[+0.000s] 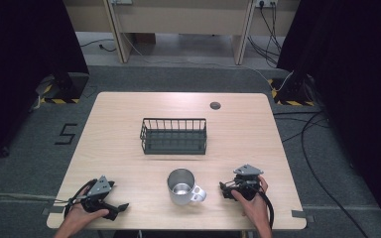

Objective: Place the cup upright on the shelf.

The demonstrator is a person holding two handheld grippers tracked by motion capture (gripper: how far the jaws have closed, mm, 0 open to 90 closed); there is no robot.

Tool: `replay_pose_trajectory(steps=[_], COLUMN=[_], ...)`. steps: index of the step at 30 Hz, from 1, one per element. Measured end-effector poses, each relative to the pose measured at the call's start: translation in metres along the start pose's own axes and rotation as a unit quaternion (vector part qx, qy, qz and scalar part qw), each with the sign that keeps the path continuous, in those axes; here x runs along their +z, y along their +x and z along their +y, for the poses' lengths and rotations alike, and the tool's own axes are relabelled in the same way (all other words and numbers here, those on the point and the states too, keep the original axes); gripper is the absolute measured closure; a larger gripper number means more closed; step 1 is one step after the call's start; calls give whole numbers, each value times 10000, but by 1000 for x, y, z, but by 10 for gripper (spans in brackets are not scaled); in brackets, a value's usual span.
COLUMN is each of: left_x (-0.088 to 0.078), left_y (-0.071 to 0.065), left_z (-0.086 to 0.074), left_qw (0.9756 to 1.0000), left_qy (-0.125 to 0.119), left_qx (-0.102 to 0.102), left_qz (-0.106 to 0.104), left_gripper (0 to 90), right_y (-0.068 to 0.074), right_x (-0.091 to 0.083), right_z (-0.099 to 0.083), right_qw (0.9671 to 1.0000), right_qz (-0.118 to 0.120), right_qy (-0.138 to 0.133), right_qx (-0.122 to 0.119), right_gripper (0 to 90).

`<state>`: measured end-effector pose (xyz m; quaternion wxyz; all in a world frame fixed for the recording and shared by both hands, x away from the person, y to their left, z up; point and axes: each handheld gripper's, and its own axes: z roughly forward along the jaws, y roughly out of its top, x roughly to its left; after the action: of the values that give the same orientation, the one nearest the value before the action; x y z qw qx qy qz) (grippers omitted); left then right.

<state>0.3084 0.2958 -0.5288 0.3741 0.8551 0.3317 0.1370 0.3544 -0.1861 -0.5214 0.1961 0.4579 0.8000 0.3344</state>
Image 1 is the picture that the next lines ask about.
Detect white wall power outlet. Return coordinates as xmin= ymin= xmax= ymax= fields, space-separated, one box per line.
xmin=254 ymin=0 xmax=279 ymax=9

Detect grey floor tape strip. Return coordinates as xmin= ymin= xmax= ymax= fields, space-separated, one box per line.
xmin=0 ymin=191 xmax=58 ymax=203

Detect beige wooden desk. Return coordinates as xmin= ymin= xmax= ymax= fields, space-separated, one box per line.
xmin=63 ymin=0 xmax=302 ymax=66

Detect black curtain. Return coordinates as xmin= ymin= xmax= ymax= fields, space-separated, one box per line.
xmin=275 ymin=0 xmax=381 ymax=232
xmin=0 ymin=0 xmax=90 ymax=171

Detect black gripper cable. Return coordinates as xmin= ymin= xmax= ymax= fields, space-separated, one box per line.
xmin=63 ymin=178 xmax=99 ymax=219
xmin=257 ymin=188 xmax=276 ymax=230

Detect long black floor cable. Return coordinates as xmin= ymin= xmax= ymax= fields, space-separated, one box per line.
xmin=300 ymin=111 xmax=370 ymax=238

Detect short black floor cable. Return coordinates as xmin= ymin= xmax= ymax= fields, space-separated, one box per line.
xmin=79 ymin=38 xmax=117 ymax=54

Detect black wire basket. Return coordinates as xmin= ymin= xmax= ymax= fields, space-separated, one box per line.
xmin=139 ymin=117 xmax=208 ymax=156

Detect black hanging power cables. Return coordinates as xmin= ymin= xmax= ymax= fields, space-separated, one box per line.
xmin=246 ymin=0 xmax=284 ymax=69

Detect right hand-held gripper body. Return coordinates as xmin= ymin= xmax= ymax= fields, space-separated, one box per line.
xmin=224 ymin=164 xmax=266 ymax=202

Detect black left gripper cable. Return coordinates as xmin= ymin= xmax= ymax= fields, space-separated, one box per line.
xmin=63 ymin=178 xmax=99 ymax=219

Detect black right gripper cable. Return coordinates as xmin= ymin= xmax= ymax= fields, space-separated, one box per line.
xmin=257 ymin=188 xmax=276 ymax=230

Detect stand base with hazard tape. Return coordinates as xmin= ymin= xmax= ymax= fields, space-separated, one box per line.
xmin=267 ymin=70 xmax=316 ymax=108
xmin=35 ymin=72 xmax=90 ymax=105

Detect person's right hand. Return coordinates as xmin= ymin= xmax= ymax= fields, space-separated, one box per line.
xmin=230 ymin=175 xmax=269 ymax=230

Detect silver metal mug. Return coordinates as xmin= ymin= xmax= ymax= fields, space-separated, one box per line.
xmin=166 ymin=168 xmax=208 ymax=206

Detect grey tape piece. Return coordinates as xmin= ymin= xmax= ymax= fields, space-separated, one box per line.
xmin=291 ymin=209 xmax=316 ymax=223
xmin=41 ymin=204 xmax=66 ymax=216

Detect bundle of black floor cables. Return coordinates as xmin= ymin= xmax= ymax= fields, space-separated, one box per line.
xmin=272 ymin=110 xmax=332 ymax=145

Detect person's left hand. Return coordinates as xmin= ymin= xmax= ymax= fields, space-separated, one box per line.
xmin=64 ymin=201 xmax=110 ymax=230

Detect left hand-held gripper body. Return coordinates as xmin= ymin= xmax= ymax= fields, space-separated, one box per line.
xmin=79 ymin=175 xmax=117 ymax=214

